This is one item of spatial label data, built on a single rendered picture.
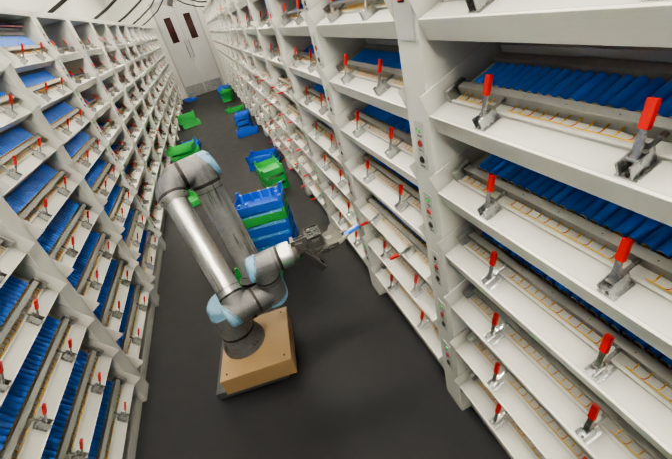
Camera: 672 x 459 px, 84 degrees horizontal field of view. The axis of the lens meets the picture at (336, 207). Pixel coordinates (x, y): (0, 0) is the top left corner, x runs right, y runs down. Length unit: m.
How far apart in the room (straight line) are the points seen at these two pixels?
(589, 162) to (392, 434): 1.24
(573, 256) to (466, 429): 0.99
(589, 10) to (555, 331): 0.57
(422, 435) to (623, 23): 1.37
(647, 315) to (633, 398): 0.19
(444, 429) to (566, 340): 0.82
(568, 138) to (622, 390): 0.42
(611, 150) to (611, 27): 0.16
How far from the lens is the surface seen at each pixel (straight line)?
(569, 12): 0.56
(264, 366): 1.71
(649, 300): 0.68
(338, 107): 1.52
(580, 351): 0.85
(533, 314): 0.89
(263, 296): 1.36
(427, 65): 0.84
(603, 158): 0.60
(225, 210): 1.57
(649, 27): 0.51
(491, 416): 1.43
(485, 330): 1.12
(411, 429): 1.59
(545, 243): 0.75
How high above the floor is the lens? 1.40
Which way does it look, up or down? 29 degrees down
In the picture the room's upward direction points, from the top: 15 degrees counter-clockwise
